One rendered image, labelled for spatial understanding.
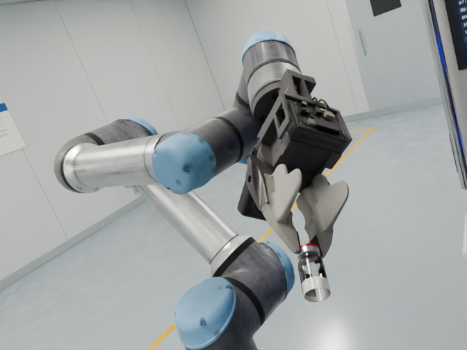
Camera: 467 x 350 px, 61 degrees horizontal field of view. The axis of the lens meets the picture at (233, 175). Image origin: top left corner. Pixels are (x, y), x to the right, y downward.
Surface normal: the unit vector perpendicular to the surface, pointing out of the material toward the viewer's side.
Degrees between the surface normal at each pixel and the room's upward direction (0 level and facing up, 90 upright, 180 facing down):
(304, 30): 90
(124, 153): 47
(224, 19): 90
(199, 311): 7
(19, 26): 90
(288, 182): 52
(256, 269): 41
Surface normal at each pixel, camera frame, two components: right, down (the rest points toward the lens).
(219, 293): -0.42, -0.85
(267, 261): 0.35, -0.68
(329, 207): -0.90, -0.26
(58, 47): 0.74, -0.10
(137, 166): -0.64, 0.32
